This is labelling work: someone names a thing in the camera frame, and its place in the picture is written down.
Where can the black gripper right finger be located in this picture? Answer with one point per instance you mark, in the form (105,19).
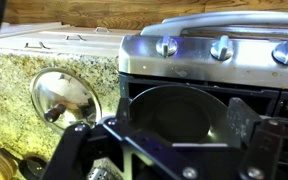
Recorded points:
(264,150)

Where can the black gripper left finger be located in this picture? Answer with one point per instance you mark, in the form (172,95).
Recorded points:
(69,153)

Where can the steel lid with dark knob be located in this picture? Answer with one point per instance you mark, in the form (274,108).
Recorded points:
(64,90)

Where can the black frying pan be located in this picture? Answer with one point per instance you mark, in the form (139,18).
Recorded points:
(170,116)

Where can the perforated steel utensil holder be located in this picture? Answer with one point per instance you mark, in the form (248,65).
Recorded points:
(99,174)

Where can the small black skillet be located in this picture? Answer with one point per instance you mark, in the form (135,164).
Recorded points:
(34,166)

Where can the silver stove knob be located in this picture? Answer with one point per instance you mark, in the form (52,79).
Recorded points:
(166,45)
(286,52)
(221,48)

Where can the stainless steel gas stove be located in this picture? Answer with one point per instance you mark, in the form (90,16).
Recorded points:
(197,66)

